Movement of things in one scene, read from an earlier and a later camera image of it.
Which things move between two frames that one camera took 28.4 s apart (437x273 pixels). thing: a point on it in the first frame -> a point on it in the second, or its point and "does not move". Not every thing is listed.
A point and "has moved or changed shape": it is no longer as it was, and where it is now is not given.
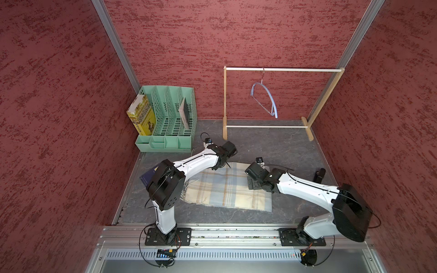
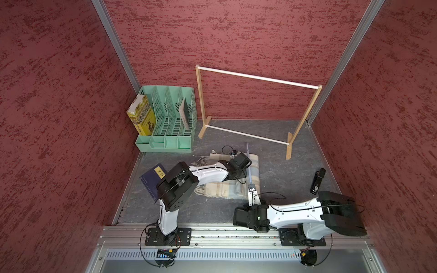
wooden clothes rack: (307, 125) -> (291, 137)
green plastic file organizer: (175, 113) does not move
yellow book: (142, 115) does not move
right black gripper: (252, 183) -> (246, 207)
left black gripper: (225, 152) -> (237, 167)
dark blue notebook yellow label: (149, 177) does not move
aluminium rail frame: (229, 249) does not move
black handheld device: (319, 175) does not move
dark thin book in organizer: (184, 111) does not move
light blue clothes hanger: (274, 109) -> (248, 166)
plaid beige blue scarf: (226, 186) has moved or changed shape
